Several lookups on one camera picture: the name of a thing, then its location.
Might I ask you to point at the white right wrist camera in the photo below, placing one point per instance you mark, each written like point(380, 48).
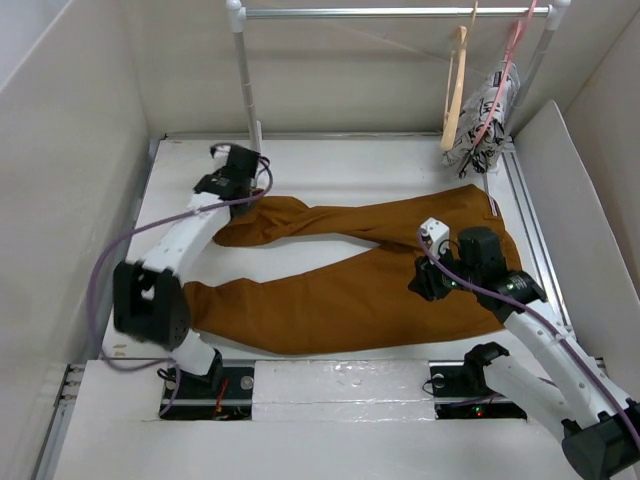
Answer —
point(435, 235)

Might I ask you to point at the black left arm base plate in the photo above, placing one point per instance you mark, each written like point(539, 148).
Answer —
point(195, 401)

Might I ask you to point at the aluminium frame rail left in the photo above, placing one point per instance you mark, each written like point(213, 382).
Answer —
point(95, 309)

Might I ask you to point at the white black printed garment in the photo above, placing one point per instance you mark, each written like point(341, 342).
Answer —
point(473, 114)

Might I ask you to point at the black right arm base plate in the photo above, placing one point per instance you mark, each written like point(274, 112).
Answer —
point(458, 394)

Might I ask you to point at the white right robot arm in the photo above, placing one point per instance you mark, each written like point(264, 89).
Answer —
point(595, 421)

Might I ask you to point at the aluminium frame rail right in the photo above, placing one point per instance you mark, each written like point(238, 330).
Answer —
point(542, 266)

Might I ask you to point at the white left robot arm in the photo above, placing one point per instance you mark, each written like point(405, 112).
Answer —
point(150, 304)

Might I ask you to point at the pink hanger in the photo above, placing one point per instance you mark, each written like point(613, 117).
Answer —
point(517, 32)

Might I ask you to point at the brown trousers with striped trim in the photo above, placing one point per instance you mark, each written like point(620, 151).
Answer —
point(360, 303)

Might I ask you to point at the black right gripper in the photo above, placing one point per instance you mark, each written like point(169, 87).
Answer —
point(425, 281)

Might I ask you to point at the white metal clothes rack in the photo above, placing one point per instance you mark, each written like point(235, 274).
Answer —
point(238, 15)

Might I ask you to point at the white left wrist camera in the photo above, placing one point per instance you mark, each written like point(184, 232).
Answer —
point(219, 153)

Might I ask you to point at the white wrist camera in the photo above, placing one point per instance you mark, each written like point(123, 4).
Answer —
point(435, 235)
point(219, 153)

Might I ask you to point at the beige wooden hanger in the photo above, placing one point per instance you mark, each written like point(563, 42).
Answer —
point(456, 81)

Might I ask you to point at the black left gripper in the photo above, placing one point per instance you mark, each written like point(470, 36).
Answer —
point(242, 212)

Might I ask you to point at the aluminium frame rail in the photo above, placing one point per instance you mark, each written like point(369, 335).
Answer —
point(95, 309)
point(542, 266)

